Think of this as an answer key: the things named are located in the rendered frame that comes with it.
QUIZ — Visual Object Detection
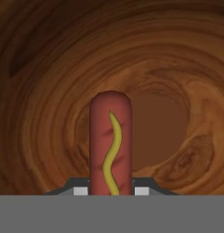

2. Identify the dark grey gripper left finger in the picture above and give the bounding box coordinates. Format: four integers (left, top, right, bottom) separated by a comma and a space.
44, 177, 91, 197

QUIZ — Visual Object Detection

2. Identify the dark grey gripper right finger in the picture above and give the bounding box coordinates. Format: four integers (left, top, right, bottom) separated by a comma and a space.
131, 177, 179, 197

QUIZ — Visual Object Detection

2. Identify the red hot dog with mustard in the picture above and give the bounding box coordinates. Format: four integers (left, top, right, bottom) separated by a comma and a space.
88, 90, 134, 197

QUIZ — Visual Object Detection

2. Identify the brown wooden bowl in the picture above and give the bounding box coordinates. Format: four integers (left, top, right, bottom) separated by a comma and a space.
0, 0, 224, 197

